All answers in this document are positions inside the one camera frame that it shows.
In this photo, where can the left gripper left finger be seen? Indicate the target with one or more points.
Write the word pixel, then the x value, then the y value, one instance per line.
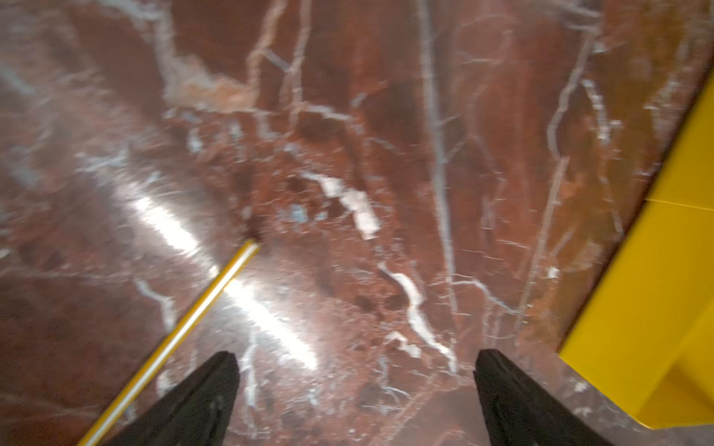
pixel 196 412

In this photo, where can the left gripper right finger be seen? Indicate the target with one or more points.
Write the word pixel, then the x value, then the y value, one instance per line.
pixel 517 411

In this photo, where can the yellow bottom drawer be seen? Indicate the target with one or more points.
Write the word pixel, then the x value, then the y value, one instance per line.
pixel 645 339

